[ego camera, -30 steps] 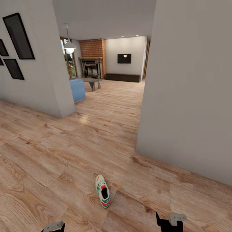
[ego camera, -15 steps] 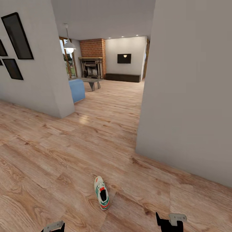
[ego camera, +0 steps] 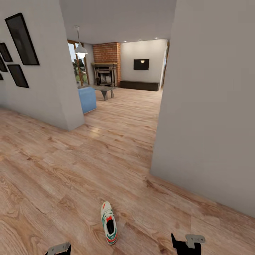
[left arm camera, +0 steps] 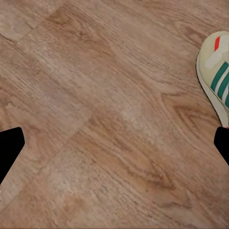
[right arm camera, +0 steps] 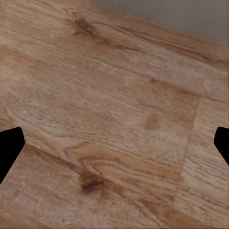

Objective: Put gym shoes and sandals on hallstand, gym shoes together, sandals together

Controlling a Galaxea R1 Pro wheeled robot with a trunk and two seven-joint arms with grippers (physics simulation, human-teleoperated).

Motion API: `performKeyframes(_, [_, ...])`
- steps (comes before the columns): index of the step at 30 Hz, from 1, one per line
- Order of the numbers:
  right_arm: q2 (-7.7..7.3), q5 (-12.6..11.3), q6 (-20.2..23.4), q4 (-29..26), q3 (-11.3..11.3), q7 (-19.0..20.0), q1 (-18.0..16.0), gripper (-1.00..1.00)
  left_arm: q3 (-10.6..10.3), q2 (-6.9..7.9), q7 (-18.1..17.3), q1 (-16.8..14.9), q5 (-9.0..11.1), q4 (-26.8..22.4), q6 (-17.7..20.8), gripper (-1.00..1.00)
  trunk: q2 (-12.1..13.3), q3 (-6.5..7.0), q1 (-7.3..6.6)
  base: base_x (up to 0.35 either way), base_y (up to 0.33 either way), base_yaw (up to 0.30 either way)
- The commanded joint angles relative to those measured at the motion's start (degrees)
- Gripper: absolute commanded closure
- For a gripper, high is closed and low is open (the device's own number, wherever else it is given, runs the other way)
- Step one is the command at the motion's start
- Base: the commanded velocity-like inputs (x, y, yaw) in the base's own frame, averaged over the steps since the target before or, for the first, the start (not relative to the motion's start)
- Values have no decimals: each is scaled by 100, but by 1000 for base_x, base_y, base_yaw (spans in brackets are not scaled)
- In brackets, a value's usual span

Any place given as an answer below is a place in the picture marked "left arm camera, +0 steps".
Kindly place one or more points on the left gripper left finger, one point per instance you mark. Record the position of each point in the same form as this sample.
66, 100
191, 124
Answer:
11, 143

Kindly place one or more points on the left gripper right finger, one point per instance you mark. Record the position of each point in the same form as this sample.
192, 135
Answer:
221, 142

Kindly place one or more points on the gym shoe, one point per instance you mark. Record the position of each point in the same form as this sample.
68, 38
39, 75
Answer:
213, 73

